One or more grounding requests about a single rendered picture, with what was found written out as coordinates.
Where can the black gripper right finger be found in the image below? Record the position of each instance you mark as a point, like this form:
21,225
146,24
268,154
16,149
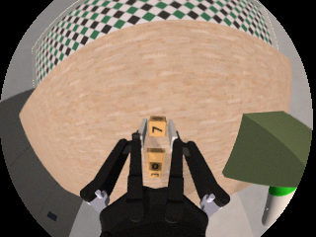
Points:
212,196

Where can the orange shallow rectangular tray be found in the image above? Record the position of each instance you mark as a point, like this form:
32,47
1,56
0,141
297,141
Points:
155,155

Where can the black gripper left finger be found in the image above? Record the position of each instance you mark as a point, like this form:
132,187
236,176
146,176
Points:
97,192

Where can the orange cube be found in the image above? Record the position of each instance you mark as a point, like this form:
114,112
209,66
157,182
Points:
157,126
155,169

